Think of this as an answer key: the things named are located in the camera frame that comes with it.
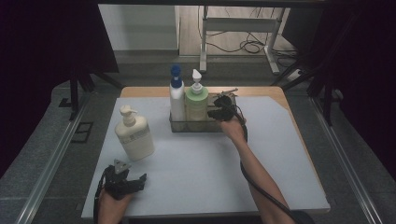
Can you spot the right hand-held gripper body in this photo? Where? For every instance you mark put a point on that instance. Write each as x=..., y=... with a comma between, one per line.
x=229, y=109

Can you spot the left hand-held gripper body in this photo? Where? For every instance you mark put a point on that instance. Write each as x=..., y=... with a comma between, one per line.
x=120, y=183

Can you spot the dark mesh basket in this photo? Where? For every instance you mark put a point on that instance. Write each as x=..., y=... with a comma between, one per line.
x=199, y=127

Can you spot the green bottle with white pump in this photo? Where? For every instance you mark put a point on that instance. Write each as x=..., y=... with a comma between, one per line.
x=196, y=105

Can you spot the cream ribbed pump bottle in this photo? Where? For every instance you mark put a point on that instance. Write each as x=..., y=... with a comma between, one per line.
x=137, y=140

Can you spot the white bottle with blue pump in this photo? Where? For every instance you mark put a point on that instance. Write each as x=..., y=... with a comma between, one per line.
x=177, y=99

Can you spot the person's right hand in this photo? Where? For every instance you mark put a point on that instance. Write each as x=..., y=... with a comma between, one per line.
x=233, y=130

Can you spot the person's left hand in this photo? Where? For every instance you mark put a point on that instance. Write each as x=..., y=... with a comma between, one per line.
x=110, y=208

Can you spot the pale blue table mat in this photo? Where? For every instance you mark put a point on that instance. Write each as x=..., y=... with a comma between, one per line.
x=193, y=161

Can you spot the white power strip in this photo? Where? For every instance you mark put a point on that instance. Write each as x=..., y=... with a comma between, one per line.
x=294, y=75

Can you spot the wooden table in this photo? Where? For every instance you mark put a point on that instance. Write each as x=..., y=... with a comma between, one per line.
x=140, y=91

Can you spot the black tripod stand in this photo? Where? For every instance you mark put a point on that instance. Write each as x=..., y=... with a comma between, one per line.
x=74, y=93

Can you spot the white partition panel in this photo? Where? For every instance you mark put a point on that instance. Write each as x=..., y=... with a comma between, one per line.
x=140, y=28

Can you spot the dark curtain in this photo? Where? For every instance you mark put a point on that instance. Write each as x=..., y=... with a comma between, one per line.
x=37, y=62
x=367, y=77

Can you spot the large black floor bracket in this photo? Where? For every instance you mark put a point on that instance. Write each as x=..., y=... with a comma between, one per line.
x=81, y=132

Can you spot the metal floor rail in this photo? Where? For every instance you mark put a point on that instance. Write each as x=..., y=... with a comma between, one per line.
x=345, y=161
x=53, y=161

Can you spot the white desk frame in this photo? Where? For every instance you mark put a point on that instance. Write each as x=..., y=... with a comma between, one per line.
x=236, y=24

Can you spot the small black floor bracket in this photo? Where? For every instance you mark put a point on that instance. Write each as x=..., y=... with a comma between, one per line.
x=65, y=103

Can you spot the black frame stand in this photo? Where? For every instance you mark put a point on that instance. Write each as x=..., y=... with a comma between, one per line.
x=327, y=105

